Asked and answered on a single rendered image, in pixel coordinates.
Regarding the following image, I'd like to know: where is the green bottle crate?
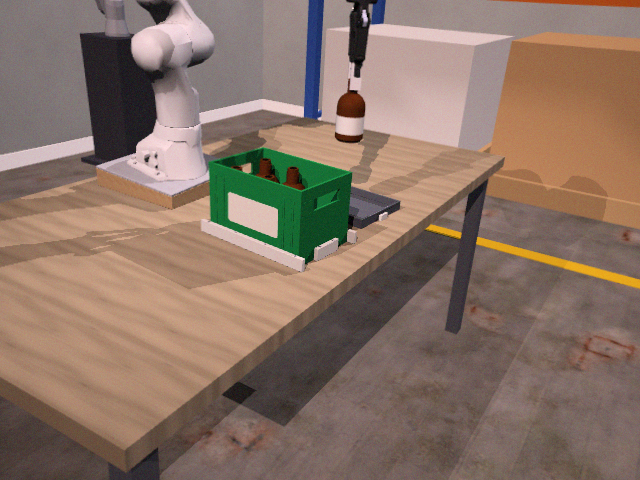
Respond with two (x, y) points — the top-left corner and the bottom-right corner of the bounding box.
(210, 147), (352, 264)

